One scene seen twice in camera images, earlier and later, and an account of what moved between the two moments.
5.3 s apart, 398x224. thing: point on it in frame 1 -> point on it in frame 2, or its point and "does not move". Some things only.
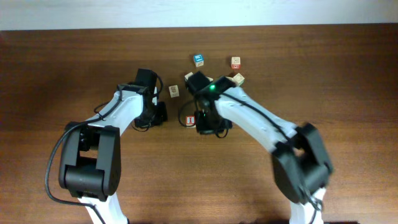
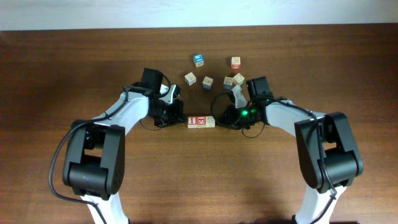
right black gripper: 209,125 -> 230,117
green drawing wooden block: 239,78 does not move
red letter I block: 190,121 does not move
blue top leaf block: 198,60 does not move
